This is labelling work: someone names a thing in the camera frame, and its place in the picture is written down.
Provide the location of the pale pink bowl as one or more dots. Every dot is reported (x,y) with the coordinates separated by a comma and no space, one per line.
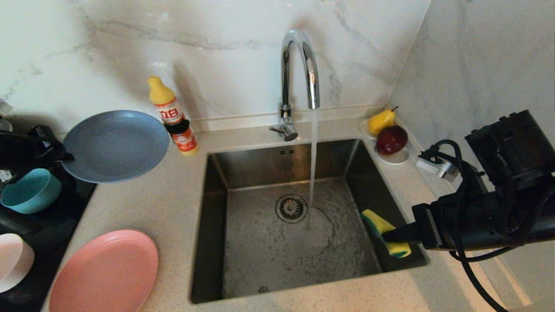
(13,260)

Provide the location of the pink plate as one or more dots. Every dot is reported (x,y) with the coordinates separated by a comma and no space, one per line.
(104,273)

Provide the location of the orange dish soap bottle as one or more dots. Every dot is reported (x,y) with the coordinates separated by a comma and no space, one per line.
(175,121)

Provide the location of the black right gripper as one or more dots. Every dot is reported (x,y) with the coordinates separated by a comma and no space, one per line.
(438,225)

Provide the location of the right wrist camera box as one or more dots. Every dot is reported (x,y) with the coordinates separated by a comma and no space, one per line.
(435,167)

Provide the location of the yellow pear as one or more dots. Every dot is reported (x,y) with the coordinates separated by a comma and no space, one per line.
(381,121)

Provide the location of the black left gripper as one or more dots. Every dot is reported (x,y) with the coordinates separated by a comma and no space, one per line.
(32,149)

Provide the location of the yellow green sponge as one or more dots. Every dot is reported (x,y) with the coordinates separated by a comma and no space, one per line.
(375,221)

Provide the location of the chrome gooseneck faucet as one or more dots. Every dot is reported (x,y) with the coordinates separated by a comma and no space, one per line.
(285,78)

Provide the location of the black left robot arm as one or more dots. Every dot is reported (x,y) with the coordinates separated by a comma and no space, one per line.
(8,149)

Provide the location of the blue grey plate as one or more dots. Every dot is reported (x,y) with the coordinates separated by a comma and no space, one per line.
(117,145)

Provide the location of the black glass cooktop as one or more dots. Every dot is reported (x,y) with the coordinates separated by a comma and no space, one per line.
(56,225)

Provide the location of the stainless steel sink basin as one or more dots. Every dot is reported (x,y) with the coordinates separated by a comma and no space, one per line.
(247,260)

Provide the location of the teal bowl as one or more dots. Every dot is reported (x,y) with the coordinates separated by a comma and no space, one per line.
(30,193)

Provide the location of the round metal drain strainer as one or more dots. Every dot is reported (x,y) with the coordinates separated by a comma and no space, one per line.
(291,208)

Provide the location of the dark red apple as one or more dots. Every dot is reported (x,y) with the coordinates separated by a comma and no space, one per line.
(392,140)

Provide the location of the small white fruit dish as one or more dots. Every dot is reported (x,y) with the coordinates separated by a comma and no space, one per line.
(396,158)

